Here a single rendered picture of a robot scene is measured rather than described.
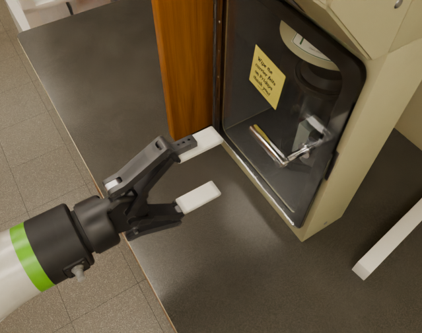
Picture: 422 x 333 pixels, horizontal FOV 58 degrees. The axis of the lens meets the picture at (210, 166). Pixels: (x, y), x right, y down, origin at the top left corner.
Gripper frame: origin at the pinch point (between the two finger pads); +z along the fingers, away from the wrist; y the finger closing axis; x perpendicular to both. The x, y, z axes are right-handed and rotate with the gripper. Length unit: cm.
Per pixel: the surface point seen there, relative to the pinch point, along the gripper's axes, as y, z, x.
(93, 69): -25, 0, 62
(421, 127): -23, 58, -3
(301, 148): 1.0, 13.2, -5.2
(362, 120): 10.5, 16.4, -10.7
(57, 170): -119, -24, 115
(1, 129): -118, -42, 159
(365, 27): 26.7, 9.4, -10.9
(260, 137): 1.2, 9.2, -0.1
